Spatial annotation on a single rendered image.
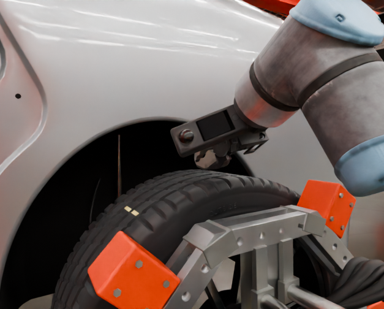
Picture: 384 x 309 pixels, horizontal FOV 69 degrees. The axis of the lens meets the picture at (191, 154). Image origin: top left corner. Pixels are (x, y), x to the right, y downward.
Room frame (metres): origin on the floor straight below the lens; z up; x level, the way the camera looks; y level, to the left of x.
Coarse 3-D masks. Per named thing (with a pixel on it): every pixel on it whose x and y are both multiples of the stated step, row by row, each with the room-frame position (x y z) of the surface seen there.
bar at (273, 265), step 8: (272, 248) 0.46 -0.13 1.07; (240, 256) 0.49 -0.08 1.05; (248, 256) 0.47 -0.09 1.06; (272, 256) 0.46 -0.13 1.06; (248, 264) 0.47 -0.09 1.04; (272, 264) 0.46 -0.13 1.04; (248, 272) 0.47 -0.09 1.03; (272, 272) 0.46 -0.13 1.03; (248, 280) 0.47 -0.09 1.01; (272, 280) 0.46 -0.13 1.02; (248, 288) 0.47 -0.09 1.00; (248, 296) 0.47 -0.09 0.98; (248, 304) 0.47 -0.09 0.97
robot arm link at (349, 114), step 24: (336, 72) 0.27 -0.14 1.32; (360, 72) 0.27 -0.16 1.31; (312, 96) 0.29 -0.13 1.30; (336, 96) 0.27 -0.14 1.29; (360, 96) 0.26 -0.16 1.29; (312, 120) 0.30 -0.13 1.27; (336, 120) 0.27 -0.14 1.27; (360, 120) 0.26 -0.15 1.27; (336, 144) 0.27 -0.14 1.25; (360, 144) 0.25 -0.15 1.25; (336, 168) 0.28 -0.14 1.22; (360, 168) 0.26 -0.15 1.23; (360, 192) 0.27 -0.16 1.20
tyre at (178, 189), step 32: (128, 192) 0.63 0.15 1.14; (160, 192) 0.54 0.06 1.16; (192, 192) 0.49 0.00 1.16; (224, 192) 0.51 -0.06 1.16; (256, 192) 0.55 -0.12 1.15; (288, 192) 0.59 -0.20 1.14; (96, 224) 0.58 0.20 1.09; (128, 224) 0.48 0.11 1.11; (160, 224) 0.45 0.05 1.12; (192, 224) 0.47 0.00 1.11; (96, 256) 0.47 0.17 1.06; (160, 256) 0.45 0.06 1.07; (64, 288) 0.51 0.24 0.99
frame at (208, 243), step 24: (240, 216) 0.48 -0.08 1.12; (264, 216) 0.50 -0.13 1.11; (288, 216) 0.47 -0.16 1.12; (312, 216) 0.49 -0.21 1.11; (192, 240) 0.42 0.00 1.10; (216, 240) 0.40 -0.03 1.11; (240, 240) 0.43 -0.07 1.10; (264, 240) 0.44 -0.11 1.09; (312, 240) 0.52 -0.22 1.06; (336, 240) 0.53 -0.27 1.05; (168, 264) 0.42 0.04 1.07; (192, 264) 0.38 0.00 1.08; (216, 264) 0.39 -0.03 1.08; (336, 264) 0.54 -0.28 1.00; (192, 288) 0.38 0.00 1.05
